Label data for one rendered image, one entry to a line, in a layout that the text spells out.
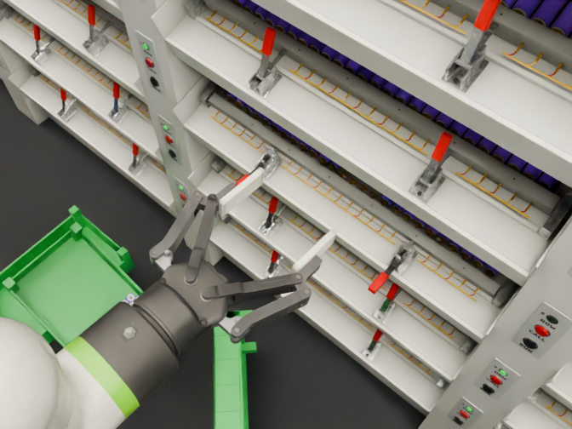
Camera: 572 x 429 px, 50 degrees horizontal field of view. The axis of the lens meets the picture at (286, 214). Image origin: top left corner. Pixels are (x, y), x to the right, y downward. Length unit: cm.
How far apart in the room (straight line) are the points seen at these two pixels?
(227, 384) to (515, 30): 84
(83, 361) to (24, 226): 114
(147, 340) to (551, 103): 44
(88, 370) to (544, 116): 48
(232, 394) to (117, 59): 66
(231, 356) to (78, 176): 76
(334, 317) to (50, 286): 65
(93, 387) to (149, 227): 106
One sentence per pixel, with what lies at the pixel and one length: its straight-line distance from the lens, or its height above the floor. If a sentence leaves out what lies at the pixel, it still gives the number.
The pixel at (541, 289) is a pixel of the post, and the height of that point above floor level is 73.
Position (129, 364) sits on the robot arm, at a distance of 61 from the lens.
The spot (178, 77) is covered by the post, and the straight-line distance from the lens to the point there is 104.
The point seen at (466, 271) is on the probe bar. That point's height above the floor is 58.
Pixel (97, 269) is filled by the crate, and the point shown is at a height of 8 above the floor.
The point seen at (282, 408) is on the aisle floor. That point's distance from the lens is 142.
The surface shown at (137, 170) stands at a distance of 153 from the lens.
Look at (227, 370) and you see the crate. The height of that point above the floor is 20.
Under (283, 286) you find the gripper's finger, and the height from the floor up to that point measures 76.
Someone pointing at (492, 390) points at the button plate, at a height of 42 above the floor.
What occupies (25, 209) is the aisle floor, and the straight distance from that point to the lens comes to 177.
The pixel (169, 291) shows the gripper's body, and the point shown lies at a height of 80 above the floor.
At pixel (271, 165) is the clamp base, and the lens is 101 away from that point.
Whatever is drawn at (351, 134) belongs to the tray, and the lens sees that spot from 82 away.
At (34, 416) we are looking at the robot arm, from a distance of 50.
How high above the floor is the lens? 137
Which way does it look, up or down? 58 degrees down
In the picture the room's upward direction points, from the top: straight up
